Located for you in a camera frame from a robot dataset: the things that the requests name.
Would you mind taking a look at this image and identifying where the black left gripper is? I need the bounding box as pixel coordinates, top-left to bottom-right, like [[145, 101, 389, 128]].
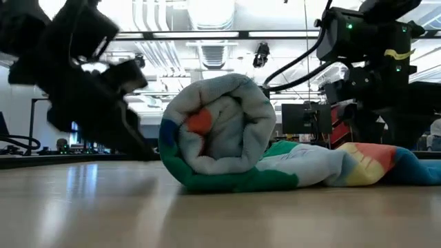
[[8, 0, 159, 162]]

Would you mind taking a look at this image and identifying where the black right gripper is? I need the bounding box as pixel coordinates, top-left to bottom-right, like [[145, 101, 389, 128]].
[[339, 65, 441, 149]]

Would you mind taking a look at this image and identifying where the dinosaur print towel green back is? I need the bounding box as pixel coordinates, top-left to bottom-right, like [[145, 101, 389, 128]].
[[158, 72, 441, 194]]

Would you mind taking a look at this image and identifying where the person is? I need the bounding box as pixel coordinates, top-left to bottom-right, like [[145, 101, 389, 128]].
[[427, 118, 441, 152], [55, 137, 70, 154]]

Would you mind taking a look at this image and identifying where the small black monitor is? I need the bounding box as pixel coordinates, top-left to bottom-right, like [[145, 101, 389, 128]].
[[281, 103, 333, 135]]

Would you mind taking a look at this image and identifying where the black tilted panel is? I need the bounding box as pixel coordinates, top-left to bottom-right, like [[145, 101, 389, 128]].
[[0, 112, 10, 136]]

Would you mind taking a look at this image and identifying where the black overhead light bar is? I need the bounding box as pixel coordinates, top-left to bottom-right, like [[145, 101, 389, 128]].
[[113, 30, 441, 40]]

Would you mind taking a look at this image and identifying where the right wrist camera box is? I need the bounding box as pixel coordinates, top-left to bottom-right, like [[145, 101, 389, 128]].
[[322, 67, 359, 104]]

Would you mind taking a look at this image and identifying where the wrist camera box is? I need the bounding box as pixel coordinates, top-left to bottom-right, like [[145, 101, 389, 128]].
[[101, 59, 149, 96], [322, 67, 359, 104]]

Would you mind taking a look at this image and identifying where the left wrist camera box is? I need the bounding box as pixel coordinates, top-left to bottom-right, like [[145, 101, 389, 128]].
[[101, 59, 149, 96]]

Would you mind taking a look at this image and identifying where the yellow cable tie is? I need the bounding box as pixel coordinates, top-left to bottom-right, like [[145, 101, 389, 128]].
[[384, 48, 416, 61]]

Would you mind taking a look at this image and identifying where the black cable on table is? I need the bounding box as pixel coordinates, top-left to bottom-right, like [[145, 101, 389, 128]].
[[0, 134, 41, 156]]

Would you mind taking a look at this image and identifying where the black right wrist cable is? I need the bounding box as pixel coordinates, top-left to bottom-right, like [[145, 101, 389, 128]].
[[263, 0, 345, 92]]

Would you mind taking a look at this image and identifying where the silver ceiling air duct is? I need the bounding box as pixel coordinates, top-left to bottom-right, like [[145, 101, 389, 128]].
[[185, 0, 238, 80]]

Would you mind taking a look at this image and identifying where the thin hanging cord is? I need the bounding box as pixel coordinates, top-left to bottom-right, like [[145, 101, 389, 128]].
[[302, 0, 311, 104]]

